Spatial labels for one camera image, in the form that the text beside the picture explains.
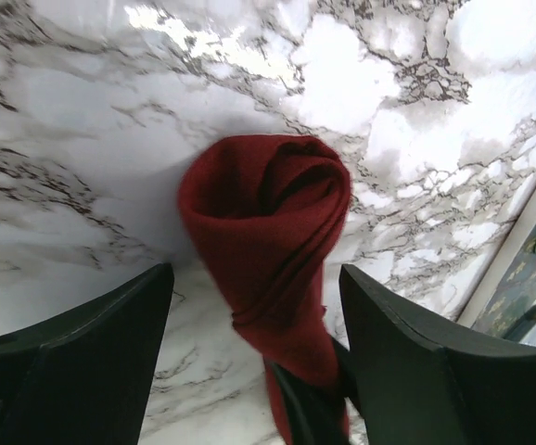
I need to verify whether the floral teal serving tray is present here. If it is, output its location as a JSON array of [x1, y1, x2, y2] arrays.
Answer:
[[458, 188, 536, 347]]

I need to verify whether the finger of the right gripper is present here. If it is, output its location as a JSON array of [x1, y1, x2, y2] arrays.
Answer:
[[272, 337, 359, 445]]

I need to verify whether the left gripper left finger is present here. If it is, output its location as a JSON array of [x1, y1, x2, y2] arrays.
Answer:
[[0, 263, 174, 445]]

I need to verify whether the dark red cloth napkin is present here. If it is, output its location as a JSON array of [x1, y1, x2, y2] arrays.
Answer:
[[177, 134, 351, 431]]

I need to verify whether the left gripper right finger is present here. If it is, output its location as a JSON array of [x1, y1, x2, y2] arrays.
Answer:
[[339, 264, 536, 445]]

